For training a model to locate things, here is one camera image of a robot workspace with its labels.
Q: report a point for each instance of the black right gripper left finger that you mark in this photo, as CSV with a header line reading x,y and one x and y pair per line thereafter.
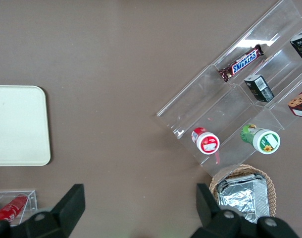
x,y
71,203

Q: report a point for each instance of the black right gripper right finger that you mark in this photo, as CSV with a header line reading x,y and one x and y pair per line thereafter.
x,y
206,208

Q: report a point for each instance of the light wicker basket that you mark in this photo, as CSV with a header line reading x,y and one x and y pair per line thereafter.
x,y
271,188

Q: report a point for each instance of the beige plastic tray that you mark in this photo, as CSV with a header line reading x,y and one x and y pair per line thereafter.
x,y
17,124

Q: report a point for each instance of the aluminium foil container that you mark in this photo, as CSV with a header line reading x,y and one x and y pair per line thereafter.
x,y
242,198

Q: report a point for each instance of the clear acrylic bottle rack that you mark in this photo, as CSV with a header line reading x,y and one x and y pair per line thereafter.
x,y
32,198

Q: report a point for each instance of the red cola bottle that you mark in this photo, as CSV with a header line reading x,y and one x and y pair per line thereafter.
x,y
10,208

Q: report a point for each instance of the red lidded snack cup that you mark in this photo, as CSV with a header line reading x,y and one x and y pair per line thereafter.
x,y
208,143

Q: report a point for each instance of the green lidded snack cup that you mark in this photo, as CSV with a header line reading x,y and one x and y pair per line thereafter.
x,y
265,141

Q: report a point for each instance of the clear acrylic stepped display shelf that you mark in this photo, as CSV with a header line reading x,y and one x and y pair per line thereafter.
x,y
215,106

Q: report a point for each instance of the small black box with barcode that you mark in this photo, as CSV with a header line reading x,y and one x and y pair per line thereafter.
x,y
258,89

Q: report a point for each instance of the chocolate chip cookie box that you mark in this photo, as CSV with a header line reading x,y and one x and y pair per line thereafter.
x,y
300,104

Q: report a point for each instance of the Snickers chocolate bar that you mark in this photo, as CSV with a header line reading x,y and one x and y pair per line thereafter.
x,y
242,63

